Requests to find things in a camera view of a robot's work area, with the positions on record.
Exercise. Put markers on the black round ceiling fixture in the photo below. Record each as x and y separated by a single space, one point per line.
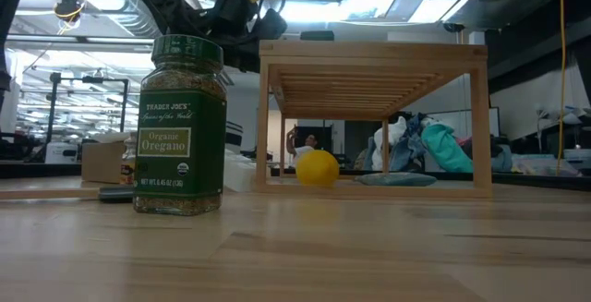
68 6

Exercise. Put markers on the black spice tin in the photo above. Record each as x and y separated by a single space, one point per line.
317 35

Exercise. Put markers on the green oregano spice jar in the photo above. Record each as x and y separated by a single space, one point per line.
180 154

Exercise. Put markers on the black office chair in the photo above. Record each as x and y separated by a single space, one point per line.
20 147

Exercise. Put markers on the yellow lemon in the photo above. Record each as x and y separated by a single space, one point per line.
317 168

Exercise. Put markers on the pink patterned cloth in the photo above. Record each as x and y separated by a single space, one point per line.
540 165

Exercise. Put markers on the brown cardboard box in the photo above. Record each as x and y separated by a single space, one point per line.
101 163

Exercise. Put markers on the blue denim garment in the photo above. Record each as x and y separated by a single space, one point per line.
408 149

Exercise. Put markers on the white cloth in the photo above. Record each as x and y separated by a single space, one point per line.
398 133

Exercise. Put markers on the grey blue plate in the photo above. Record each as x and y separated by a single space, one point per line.
397 179

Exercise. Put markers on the black cabinet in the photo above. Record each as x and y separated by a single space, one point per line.
324 136

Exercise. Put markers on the white box device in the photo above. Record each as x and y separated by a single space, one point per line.
60 154

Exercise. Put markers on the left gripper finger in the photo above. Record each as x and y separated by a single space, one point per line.
244 57

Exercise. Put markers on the teal cloth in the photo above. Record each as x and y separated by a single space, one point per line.
443 149

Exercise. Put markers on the black metal stand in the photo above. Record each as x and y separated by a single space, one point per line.
52 108

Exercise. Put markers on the small glass saffron jar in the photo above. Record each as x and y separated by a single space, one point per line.
128 172

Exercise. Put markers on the person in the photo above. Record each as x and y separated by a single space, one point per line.
302 153

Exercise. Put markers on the slatted wooden shelf rack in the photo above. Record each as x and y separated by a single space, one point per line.
369 52

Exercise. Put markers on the white ice cube tray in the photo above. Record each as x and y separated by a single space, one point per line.
240 172

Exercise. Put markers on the black white striped box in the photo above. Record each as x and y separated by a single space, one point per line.
234 136

